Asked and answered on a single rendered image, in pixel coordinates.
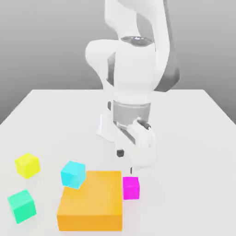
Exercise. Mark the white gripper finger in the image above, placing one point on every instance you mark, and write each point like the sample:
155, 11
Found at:
120, 153
131, 170

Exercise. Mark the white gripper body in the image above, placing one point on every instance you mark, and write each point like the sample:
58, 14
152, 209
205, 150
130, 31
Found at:
142, 145

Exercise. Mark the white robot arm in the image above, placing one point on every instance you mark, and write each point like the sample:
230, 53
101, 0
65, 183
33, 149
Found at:
134, 70

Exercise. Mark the small magenta cube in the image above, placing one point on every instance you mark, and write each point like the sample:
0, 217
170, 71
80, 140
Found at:
130, 188

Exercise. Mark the small cyan cube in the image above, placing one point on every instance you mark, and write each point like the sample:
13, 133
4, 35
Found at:
73, 175

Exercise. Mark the small yellow cube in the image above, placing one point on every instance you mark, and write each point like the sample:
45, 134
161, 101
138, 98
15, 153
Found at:
27, 166

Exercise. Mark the small green cube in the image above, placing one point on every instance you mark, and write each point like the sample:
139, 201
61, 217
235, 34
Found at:
22, 207

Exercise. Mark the large orange box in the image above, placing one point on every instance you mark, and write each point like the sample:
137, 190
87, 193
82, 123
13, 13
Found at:
92, 202

